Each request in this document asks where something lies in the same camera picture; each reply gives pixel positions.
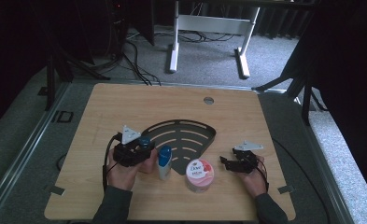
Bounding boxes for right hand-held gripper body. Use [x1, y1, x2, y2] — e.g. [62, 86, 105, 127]
[232, 140, 264, 175]

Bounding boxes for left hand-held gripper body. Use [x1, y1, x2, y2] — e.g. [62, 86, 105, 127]
[112, 124, 142, 168]

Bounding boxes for pink bottle with blue cap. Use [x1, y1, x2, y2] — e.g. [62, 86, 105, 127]
[138, 135, 160, 175]

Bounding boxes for white bottle with blue cap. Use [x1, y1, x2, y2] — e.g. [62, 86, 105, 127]
[157, 145, 173, 182]

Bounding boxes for pink jar with white lid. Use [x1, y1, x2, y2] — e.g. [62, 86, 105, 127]
[185, 158, 215, 193]

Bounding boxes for black slotted corner shelf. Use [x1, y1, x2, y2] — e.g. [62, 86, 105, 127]
[142, 119, 218, 175]

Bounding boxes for person's right hand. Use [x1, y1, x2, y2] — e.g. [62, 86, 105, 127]
[237, 156, 269, 198]

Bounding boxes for person's left hand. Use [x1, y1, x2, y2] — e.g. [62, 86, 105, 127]
[106, 148, 142, 191]

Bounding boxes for black metal stand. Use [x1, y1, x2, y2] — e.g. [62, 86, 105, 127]
[45, 46, 111, 112]
[251, 62, 329, 126]

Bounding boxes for black computer tower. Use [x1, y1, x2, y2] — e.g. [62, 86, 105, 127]
[105, 0, 130, 59]

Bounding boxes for left hand-held gripper cable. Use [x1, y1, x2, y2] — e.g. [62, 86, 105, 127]
[102, 133, 123, 191]

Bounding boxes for hand-held gripper cable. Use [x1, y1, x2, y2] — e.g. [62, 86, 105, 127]
[259, 138, 332, 224]
[102, 133, 123, 191]

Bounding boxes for right hand-held gripper cable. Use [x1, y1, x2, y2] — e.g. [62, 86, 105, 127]
[259, 138, 332, 224]

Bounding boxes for black cable loop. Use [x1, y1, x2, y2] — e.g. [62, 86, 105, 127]
[55, 152, 68, 172]

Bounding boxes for black floor cables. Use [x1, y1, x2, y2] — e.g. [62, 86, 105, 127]
[120, 39, 162, 87]

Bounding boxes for metal floor rail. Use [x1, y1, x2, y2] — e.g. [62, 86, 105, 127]
[291, 94, 356, 224]
[0, 81, 71, 217]

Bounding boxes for white desk frame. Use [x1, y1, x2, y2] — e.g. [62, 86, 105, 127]
[168, 0, 261, 79]

